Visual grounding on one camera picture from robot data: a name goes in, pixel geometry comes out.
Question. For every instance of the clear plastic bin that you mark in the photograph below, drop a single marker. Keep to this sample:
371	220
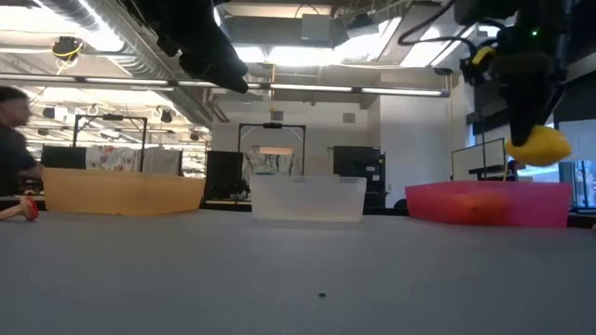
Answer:
307	200

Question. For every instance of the red capped toy mushroom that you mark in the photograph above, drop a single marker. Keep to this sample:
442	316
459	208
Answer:
29	208

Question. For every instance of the silver ventilation duct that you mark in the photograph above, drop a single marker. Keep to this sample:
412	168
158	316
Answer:
139	51

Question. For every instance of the black monitor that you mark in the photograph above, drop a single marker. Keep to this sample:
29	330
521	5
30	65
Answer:
223	172
63	157

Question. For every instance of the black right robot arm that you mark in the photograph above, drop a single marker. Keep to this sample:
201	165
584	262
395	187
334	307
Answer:
582	28

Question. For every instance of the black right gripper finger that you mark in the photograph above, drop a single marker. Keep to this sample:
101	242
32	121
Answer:
528	111

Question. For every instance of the white panel black frame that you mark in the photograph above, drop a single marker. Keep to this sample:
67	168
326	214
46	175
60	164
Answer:
477	160

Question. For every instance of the black camera rig frame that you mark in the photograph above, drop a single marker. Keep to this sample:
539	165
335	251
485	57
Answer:
113	117
272	125

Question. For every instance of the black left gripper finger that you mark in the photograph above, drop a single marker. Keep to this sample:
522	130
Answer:
219	67

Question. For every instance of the grey ceiling air unit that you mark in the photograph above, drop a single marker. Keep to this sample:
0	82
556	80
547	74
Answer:
316	28

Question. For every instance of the orange plastic bin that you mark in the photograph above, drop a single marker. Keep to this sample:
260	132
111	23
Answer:
121	193

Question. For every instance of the floral cloth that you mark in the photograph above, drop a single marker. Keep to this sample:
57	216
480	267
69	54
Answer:
112	158

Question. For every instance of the long LED light bar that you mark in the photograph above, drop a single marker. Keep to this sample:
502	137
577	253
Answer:
316	87

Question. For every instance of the large yellow toy lemon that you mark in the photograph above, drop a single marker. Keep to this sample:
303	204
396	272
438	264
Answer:
545	149

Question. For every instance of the person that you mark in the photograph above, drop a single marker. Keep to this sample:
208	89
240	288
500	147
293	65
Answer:
11	153

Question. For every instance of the pink plastic bin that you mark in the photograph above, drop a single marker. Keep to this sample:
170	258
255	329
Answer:
535	205

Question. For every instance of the black cabinet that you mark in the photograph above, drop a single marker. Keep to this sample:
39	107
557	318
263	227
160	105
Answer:
358	163

